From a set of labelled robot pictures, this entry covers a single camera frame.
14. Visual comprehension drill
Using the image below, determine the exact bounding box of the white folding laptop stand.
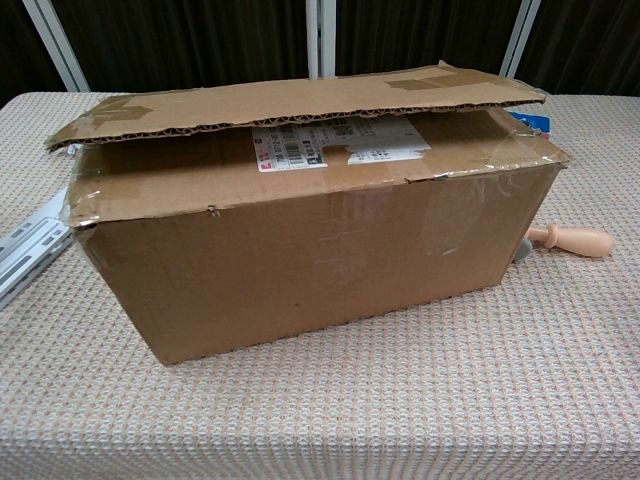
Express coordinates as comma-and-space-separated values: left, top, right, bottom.
0, 187, 74, 311

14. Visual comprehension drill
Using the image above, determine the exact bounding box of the white partition frame post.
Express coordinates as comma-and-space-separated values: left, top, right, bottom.
305, 0, 338, 79
22, 0, 91, 93
499, 0, 543, 79

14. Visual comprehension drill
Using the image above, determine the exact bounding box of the brown cardboard shipping box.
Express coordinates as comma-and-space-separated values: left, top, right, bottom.
43, 59, 574, 367

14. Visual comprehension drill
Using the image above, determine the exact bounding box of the beige wooden handle tool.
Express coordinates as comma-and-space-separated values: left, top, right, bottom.
514, 223, 616, 262

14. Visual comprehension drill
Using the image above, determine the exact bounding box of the blue cookie box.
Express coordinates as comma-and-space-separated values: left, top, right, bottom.
509, 111, 553, 139

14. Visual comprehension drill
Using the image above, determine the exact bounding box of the beige woven tablecloth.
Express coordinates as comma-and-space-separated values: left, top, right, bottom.
0, 91, 640, 480

